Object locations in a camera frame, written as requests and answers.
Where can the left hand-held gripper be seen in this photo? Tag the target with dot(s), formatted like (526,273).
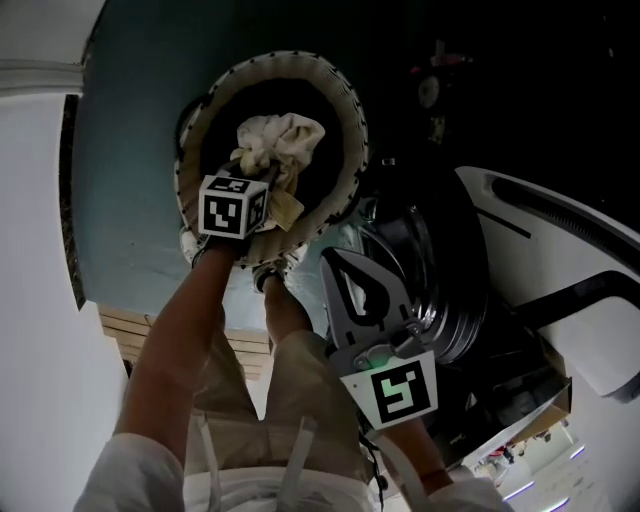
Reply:
(220,210)

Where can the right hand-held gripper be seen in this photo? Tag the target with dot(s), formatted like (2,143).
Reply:
(400,395)

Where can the beige clothes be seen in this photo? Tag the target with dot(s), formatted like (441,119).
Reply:
(280,135)

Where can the white woven laundry basket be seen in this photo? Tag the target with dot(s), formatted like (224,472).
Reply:
(345,130)

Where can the person's left forearm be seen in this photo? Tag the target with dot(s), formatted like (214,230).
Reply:
(175,340)

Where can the person's right forearm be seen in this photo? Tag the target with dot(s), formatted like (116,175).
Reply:
(415,450)

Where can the person's left shoe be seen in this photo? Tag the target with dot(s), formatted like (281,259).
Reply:
(189,247)

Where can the person's shoe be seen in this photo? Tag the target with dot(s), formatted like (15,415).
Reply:
(189,247)
(265,277)

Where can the person's right shoe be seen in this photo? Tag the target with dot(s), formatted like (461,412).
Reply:
(265,277)

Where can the person's beige shorts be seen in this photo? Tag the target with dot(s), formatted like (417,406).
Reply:
(300,380)

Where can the white and black appliance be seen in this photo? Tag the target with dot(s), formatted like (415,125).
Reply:
(550,260)

